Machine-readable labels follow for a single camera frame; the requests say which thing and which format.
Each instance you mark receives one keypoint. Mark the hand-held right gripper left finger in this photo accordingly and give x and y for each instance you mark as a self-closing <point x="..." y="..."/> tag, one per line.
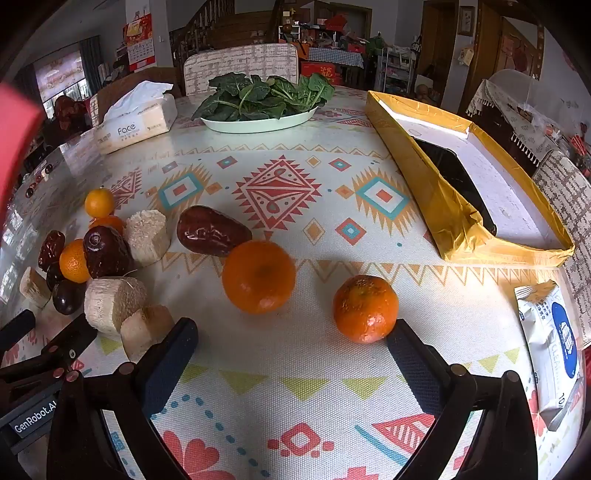
<point x="168" y="369"/>

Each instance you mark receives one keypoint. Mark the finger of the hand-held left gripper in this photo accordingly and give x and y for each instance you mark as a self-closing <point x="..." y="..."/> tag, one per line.
<point x="74" y="337"/>
<point x="18" y="325"/>

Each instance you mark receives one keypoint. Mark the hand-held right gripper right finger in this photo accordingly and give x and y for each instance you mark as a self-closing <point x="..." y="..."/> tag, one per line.
<point x="415" y="369"/>

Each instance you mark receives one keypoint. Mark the small orange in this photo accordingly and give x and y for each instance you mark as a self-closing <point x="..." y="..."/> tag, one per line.
<point x="111" y="223"/>
<point x="74" y="263"/>
<point x="99" y="202"/>

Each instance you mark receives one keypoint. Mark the large brown jujube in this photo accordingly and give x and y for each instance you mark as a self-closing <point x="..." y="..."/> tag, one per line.
<point x="106" y="254"/>
<point x="210" y="230"/>

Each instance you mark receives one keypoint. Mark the red box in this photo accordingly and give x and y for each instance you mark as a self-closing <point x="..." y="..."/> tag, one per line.
<point x="18" y="138"/>

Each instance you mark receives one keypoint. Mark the dark purple plum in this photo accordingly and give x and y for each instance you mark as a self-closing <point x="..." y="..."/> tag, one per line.
<point x="53" y="276"/>
<point x="68" y="297"/>

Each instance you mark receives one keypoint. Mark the large orange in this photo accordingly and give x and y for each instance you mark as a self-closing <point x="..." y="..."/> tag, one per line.
<point x="258" y="277"/>
<point x="364" y="309"/>

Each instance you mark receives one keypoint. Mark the small red date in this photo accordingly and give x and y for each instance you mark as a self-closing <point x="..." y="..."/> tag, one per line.
<point x="50" y="249"/>

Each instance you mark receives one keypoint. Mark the white wet wipes pack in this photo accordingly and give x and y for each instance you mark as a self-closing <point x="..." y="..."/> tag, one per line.
<point x="549" y="350"/>

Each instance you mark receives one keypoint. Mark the yellow box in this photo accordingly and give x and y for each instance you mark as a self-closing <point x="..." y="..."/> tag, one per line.
<point x="429" y="184"/>

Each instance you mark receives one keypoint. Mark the black box insert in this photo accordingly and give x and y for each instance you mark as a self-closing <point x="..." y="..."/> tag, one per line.
<point x="455" y="175"/>

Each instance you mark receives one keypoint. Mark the chair with white woven cover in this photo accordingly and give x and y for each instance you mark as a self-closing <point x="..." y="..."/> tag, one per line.
<point x="240" y="64"/>
<point x="568" y="207"/>

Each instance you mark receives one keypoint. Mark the white tissue pack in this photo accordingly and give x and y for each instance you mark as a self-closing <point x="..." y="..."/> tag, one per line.
<point x="134" y="120"/>

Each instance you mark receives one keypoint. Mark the white oval plate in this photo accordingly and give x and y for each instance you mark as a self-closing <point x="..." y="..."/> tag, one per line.
<point x="258" y="124"/>

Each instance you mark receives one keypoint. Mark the white lace tablecloth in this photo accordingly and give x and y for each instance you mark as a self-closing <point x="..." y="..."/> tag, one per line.
<point x="512" y="101"/>

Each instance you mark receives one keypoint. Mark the bowl of green vegetables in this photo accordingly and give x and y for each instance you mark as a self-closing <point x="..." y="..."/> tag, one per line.
<point x="258" y="94"/>

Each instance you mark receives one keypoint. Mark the white storage rack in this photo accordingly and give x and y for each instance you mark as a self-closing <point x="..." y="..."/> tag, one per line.
<point x="392" y="69"/>

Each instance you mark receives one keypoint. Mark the checkered tablecloth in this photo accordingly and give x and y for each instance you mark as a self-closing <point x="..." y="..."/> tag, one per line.
<point x="334" y="57"/>

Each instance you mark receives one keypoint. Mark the wooden door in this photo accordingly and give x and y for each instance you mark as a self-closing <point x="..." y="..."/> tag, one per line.
<point x="503" y="41"/>

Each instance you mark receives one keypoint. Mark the wooden staircase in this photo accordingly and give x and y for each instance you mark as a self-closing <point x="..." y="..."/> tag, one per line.
<point x="221" y="23"/>

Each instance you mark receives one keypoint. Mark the red wall calendar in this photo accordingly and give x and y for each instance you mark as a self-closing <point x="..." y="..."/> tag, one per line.
<point x="138" y="41"/>

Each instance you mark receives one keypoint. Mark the framed wall picture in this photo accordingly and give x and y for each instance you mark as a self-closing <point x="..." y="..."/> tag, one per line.
<point x="466" y="21"/>

